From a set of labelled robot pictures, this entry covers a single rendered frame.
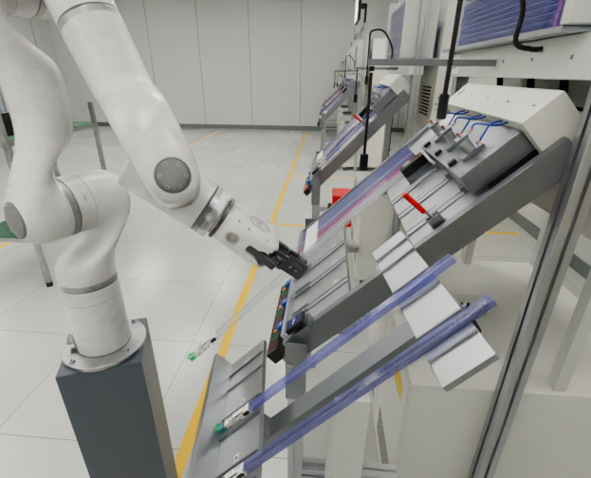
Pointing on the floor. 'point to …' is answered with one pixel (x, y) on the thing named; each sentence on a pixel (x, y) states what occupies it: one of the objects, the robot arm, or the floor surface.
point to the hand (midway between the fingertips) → (294, 264)
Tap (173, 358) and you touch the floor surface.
